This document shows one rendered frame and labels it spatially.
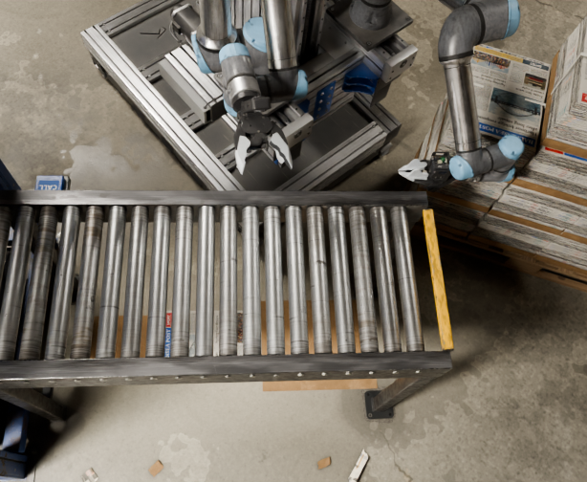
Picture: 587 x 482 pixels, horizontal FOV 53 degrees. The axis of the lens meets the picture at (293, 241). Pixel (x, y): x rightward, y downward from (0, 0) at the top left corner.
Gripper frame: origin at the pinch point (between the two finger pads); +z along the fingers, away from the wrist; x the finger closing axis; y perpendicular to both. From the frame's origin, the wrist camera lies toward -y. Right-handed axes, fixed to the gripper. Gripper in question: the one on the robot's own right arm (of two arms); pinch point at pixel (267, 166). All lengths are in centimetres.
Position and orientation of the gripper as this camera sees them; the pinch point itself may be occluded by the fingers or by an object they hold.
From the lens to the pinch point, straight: 132.5
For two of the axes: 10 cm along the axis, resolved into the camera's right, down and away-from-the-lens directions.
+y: -2.1, 4.2, 8.8
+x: -9.5, 1.4, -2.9
